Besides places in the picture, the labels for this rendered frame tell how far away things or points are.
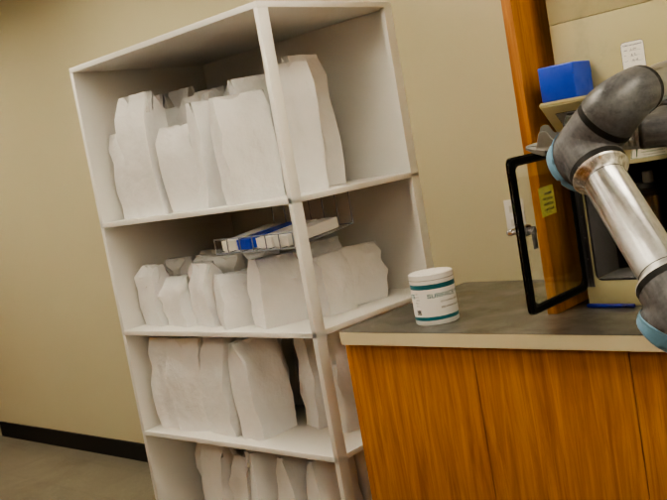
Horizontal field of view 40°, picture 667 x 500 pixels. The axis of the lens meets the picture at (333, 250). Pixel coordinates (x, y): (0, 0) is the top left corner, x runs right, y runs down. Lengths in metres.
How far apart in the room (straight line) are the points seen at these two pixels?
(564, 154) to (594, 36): 0.71
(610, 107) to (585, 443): 0.97
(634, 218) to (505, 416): 0.95
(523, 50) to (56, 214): 3.41
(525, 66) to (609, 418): 0.94
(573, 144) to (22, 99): 4.07
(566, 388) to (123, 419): 3.32
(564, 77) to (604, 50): 0.14
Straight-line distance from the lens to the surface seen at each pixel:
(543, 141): 2.16
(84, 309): 5.30
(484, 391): 2.53
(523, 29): 2.55
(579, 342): 2.31
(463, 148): 3.25
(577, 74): 2.43
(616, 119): 1.81
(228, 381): 3.42
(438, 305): 2.62
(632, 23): 2.46
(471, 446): 2.63
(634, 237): 1.71
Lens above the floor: 1.47
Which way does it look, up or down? 6 degrees down
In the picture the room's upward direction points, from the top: 10 degrees counter-clockwise
